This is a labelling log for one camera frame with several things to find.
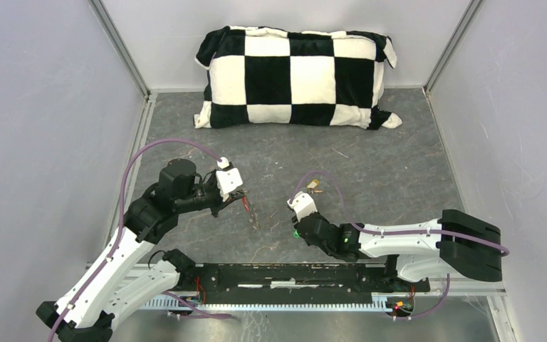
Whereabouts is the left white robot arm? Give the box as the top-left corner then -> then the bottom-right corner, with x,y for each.
36,159 -> 245,341

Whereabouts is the purple cable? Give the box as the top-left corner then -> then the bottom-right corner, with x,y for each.
46,138 -> 233,342
290,170 -> 511,322

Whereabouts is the red key tag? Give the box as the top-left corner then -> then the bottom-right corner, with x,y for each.
242,197 -> 251,212

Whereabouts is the black and white checkered pillow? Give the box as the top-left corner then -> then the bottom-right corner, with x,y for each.
193,26 -> 402,130

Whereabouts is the yellow tagged key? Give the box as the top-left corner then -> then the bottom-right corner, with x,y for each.
306,179 -> 323,195

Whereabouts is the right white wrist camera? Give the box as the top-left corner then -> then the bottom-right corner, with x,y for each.
287,191 -> 318,223

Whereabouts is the white slotted cable duct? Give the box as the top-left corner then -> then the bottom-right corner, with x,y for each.
140,295 -> 392,313

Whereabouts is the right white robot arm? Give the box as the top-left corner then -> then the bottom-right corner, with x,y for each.
292,209 -> 509,291

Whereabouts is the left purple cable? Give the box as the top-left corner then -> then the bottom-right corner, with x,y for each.
46,138 -> 233,342

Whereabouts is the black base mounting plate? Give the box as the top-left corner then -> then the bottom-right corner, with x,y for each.
170,263 -> 430,305

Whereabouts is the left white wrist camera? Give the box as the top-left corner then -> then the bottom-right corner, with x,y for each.
215,168 -> 244,202

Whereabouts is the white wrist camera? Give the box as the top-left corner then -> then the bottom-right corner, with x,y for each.
287,191 -> 318,223
215,168 -> 244,202

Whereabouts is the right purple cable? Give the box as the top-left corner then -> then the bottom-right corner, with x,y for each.
290,170 -> 511,322

